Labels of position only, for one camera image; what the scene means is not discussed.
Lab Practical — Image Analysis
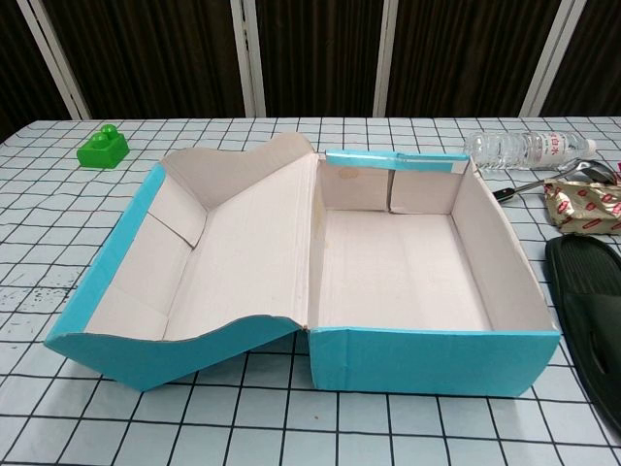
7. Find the black rubber slipper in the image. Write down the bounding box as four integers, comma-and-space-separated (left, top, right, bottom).
544, 234, 621, 419

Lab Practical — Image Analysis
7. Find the dark white-framed partition screen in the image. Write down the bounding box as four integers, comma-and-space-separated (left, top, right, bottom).
0, 0, 621, 120

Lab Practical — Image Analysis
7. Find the gold foil snack packet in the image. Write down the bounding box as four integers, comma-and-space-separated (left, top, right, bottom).
541, 177, 621, 235

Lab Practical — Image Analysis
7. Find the white black checked tablecloth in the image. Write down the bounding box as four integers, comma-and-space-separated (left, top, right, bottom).
0, 115, 621, 466

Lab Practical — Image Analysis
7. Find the clear plastic water bottle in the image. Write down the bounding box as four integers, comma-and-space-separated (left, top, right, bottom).
463, 130, 599, 172

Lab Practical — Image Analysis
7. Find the light blue cardboard shoe box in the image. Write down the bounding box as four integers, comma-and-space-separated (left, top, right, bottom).
43, 131, 564, 395

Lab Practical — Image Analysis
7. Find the green toy building block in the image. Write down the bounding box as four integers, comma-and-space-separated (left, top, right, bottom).
76, 123, 130, 171

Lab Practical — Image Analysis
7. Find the metal spoon with black handle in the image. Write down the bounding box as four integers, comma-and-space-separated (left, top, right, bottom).
493, 157, 620, 204

